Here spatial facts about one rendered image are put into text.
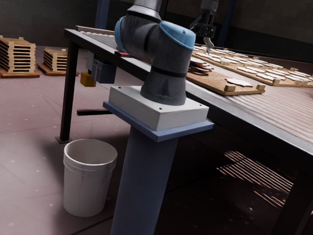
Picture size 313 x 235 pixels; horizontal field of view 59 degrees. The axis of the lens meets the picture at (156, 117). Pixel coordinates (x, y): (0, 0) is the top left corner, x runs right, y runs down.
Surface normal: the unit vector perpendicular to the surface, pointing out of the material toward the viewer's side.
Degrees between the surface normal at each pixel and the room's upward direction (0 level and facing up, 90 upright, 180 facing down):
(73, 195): 93
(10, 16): 90
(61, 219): 0
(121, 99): 90
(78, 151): 87
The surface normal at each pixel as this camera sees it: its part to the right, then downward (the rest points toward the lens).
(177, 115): 0.68, 0.39
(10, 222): 0.21, -0.91
